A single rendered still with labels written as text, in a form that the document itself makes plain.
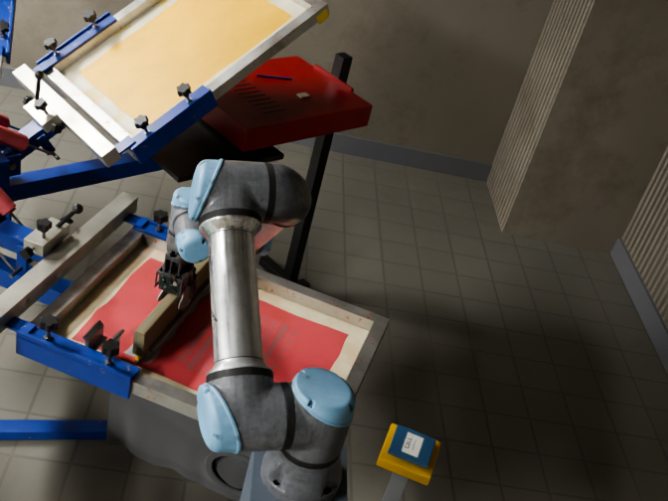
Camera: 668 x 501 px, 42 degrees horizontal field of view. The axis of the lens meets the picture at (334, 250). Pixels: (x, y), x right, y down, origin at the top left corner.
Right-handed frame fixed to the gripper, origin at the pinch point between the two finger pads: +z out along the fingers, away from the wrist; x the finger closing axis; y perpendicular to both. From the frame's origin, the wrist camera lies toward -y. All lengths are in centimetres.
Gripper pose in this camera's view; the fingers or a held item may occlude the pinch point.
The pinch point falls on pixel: (176, 303)
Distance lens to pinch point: 227.8
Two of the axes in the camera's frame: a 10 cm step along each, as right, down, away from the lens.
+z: -2.2, 8.0, 5.6
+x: 9.3, 3.5, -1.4
